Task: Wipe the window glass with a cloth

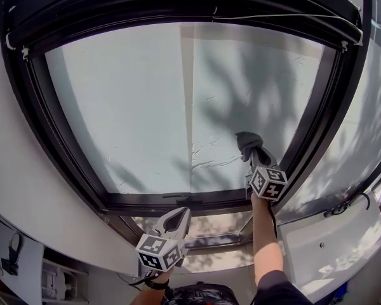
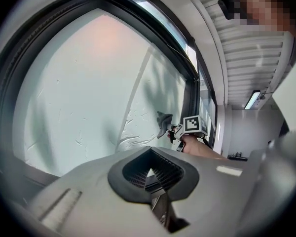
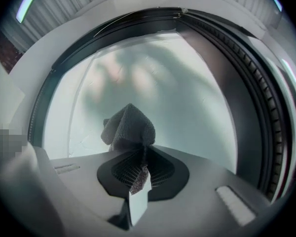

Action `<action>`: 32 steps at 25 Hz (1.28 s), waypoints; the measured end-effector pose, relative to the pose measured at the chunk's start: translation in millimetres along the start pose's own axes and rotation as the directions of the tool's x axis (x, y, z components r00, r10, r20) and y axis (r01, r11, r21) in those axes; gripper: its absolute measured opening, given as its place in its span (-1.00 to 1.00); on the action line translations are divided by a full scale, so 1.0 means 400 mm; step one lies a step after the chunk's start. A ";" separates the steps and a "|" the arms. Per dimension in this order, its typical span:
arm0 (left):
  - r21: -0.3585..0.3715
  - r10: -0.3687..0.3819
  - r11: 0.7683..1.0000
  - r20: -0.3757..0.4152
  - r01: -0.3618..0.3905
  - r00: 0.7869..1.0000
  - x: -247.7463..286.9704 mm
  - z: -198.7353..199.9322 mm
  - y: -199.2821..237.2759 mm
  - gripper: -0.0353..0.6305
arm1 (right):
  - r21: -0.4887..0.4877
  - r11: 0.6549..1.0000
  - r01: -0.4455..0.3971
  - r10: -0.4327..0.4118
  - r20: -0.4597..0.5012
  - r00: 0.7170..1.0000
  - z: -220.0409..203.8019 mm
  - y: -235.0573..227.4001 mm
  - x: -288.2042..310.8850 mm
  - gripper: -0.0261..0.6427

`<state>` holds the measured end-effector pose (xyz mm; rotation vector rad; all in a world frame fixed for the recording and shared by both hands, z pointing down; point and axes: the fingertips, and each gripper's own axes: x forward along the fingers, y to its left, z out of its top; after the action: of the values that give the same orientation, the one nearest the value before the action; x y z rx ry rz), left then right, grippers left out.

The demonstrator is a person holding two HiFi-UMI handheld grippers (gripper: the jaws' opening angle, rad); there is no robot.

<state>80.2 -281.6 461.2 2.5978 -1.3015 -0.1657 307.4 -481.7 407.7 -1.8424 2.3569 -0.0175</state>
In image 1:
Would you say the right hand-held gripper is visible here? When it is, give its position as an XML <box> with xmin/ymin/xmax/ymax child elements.
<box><xmin>246</xmin><ymin>146</ymin><xmax>288</xmax><ymax>201</ymax></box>

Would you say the white shelf unit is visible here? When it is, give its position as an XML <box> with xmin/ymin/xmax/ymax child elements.
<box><xmin>41</xmin><ymin>255</ymin><xmax>90</xmax><ymax>304</ymax></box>

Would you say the adjacent frosted window pane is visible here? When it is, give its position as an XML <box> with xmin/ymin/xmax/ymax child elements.
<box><xmin>276</xmin><ymin>39</ymin><xmax>381</xmax><ymax>225</ymax></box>

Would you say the person's left forearm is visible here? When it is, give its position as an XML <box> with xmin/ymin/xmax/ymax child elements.
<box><xmin>139</xmin><ymin>268</ymin><xmax>172</xmax><ymax>305</ymax></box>

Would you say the person's right forearm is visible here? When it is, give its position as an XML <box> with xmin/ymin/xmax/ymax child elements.
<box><xmin>251</xmin><ymin>195</ymin><xmax>285</xmax><ymax>285</ymax></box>

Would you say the grey cloth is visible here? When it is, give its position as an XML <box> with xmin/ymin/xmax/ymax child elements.
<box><xmin>234</xmin><ymin>131</ymin><xmax>264</xmax><ymax>163</ymax></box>

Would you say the frosted window glass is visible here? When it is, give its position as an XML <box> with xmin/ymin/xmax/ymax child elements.
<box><xmin>44</xmin><ymin>22</ymin><xmax>326</xmax><ymax>195</ymax></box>

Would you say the black roller blind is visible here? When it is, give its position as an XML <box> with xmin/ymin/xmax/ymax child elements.
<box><xmin>6</xmin><ymin>0</ymin><xmax>364</xmax><ymax>49</ymax></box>

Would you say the white side table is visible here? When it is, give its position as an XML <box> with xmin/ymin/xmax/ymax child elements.
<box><xmin>0</xmin><ymin>220</ymin><xmax>45</xmax><ymax>305</ymax></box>

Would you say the black wrist strap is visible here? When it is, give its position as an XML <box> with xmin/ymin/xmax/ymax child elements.
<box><xmin>128</xmin><ymin>270</ymin><xmax>161</xmax><ymax>287</ymax></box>

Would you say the white panel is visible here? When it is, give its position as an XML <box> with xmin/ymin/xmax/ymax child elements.
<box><xmin>279</xmin><ymin>191</ymin><xmax>381</xmax><ymax>295</ymax></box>

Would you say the black curved window latch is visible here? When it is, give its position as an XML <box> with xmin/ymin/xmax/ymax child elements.
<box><xmin>323</xmin><ymin>191</ymin><xmax>371</xmax><ymax>217</ymax></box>

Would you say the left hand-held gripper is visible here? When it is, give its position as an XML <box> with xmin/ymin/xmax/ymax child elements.
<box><xmin>135</xmin><ymin>206</ymin><xmax>192</xmax><ymax>271</ymax></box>

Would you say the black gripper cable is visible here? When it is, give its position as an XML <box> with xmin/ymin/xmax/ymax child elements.
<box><xmin>266</xmin><ymin>198</ymin><xmax>279</xmax><ymax>238</ymax></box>

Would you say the black device with loop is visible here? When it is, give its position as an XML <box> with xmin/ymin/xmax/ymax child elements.
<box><xmin>0</xmin><ymin>232</ymin><xmax>25</xmax><ymax>276</ymax></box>

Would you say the black wristwatch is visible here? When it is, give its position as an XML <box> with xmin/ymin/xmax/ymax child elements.
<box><xmin>142</xmin><ymin>280</ymin><xmax>170</xmax><ymax>290</ymax></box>

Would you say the low window pane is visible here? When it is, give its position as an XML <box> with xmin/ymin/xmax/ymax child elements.
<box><xmin>130</xmin><ymin>213</ymin><xmax>253</xmax><ymax>244</ymax></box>

